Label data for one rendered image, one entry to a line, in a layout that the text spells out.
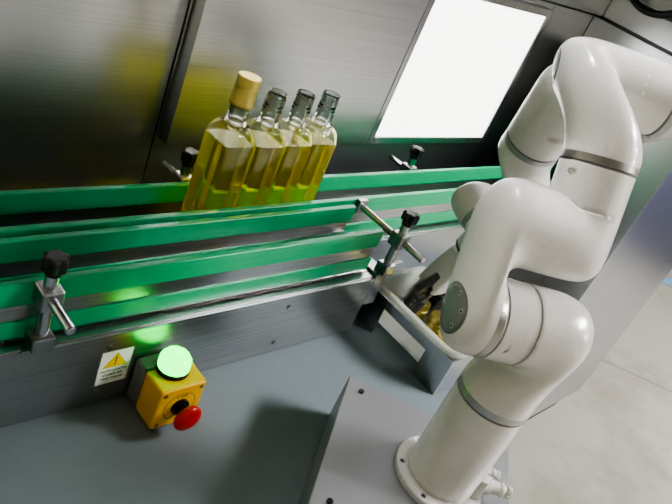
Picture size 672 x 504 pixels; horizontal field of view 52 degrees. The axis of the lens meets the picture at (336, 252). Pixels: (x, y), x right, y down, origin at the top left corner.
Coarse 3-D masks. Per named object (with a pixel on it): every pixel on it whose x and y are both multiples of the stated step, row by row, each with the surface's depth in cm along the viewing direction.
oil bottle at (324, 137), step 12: (312, 120) 110; (312, 132) 108; (324, 132) 109; (312, 144) 109; (324, 144) 110; (312, 156) 110; (324, 156) 112; (312, 168) 112; (324, 168) 114; (300, 180) 112; (312, 180) 114; (300, 192) 114; (312, 192) 116
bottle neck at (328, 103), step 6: (324, 90) 108; (330, 90) 109; (324, 96) 107; (330, 96) 107; (336, 96) 109; (324, 102) 107; (330, 102) 107; (336, 102) 108; (318, 108) 108; (324, 108) 108; (330, 108) 108; (336, 108) 109; (318, 114) 109; (324, 114) 108; (330, 114) 109; (318, 120) 109; (324, 120) 109; (330, 120) 110
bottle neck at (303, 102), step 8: (296, 96) 103; (304, 96) 103; (312, 96) 103; (296, 104) 104; (304, 104) 103; (312, 104) 104; (296, 112) 104; (304, 112) 104; (288, 120) 105; (296, 120) 105; (304, 120) 105
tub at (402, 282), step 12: (396, 276) 131; (408, 276) 135; (384, 288) 126; (396, 288) 134; (408, 288) 137; (396, 300) 124; (408, 312) 122; (420, 324) 120; (432, 336) 119; (444, 348) 117
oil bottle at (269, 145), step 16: (256, 128) 100; (272, 128) 101; (256, 144) 100; (272, 144) 101; (256, 160) 101; (272, 160) 104; (256, 176) 103; (272, 176) 106; (240, 192) 104; (256, 192) 106
